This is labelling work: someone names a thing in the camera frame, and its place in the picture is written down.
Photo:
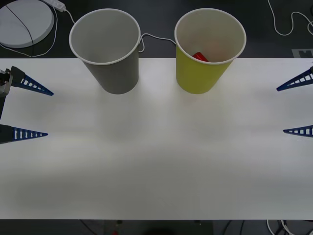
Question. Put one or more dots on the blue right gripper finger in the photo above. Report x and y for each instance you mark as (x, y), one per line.
(308, 76)
(310, 130)

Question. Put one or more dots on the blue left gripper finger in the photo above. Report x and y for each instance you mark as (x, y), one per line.
(6, 134)
(17, 77)

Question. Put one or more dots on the red can with gold top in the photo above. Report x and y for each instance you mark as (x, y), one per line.
(201, 56)

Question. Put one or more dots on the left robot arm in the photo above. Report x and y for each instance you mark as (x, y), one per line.
(4, 85)

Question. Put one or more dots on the white round disc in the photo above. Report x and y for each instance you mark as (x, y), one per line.
(22, 22)

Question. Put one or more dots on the white power strip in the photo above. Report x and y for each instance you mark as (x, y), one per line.
(57, 4)

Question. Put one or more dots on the grey plastic bin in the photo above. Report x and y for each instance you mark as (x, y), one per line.
(115, 61)

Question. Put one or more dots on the yellow-green plastic bin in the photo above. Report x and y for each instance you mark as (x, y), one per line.
(203, 73)

